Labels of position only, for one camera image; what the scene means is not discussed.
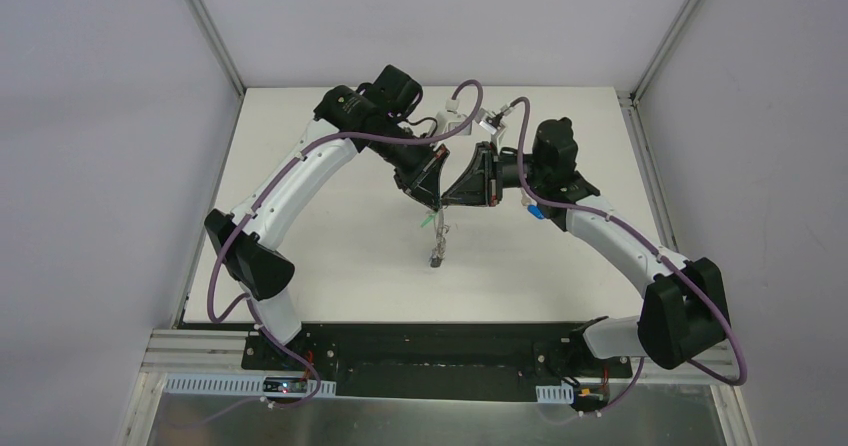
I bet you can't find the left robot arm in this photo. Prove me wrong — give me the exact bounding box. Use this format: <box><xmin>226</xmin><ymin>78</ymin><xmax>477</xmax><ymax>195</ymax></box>
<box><xmin>204</xmin><ymin>65</ymin><xmax>448</xmax><ymax>371</ymax></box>

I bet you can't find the aluminium frame rail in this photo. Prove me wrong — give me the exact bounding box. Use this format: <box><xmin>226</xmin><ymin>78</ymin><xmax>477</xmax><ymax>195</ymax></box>
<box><xmin>141</xmin><ymin>329</ymin><xmax>250</xmax><ymax>373</ymax></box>

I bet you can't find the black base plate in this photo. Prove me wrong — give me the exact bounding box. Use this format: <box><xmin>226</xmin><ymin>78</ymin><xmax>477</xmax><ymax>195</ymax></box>
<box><xmin>241</xmin><ymin>322</ymin><xmax>632</xmax><ymax>402</ymax></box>

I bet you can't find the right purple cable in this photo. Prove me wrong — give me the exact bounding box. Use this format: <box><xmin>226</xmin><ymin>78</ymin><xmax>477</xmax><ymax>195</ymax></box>
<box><xmin>500</xmin><ymin>96</ymin><xmax>749</xmax><ymax>418</ymax></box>

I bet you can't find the blue tagged key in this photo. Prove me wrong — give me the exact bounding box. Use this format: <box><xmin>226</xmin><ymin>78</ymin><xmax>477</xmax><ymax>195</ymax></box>
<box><xmin>521</xmin><ymin>195</ymin><xmax>546</xmax><ymax>220</ymax></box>

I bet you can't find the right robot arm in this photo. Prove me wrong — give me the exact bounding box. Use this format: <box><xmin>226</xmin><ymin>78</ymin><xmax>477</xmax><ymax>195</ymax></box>
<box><xmin>441</xmin><ymin>117</ymin><xmax>729</xmax><ymax>376</ymax></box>

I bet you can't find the keyring with keys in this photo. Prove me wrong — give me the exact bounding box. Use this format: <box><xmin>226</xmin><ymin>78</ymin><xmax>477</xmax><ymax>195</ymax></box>
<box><xmin>429</xmin><ymin>208</ymin><xmax>450</xmax><ymax>269</ymax></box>

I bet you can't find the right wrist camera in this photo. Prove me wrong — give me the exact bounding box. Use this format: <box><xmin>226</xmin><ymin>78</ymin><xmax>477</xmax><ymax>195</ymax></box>
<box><xmin>474</xmin><ymin>105</ymin><xmax>513</xmax><ymax>136</ymax></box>

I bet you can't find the green tagged key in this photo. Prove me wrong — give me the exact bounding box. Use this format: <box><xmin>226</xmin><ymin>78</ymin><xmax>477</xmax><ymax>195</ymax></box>
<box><xmin>420</xmin><ymin>213</ymin><xmax>437</xmax><ymax>228</ymax></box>

